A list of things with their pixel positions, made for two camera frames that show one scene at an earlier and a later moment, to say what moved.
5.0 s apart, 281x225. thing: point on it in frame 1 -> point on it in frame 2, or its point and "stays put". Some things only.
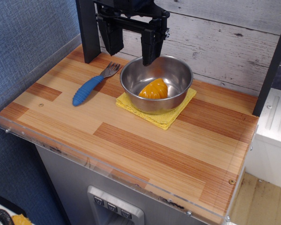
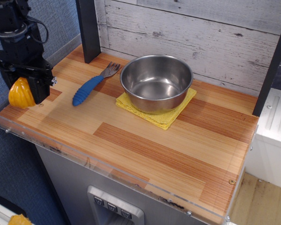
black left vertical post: [89, 29] stays put
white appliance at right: [269, 159] stays put
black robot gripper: [147, 16] -> [20, 56]
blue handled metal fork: [90, 86] stays put
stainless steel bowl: [177, 76] stays put
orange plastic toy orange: [157, 89] -> [20, 94]
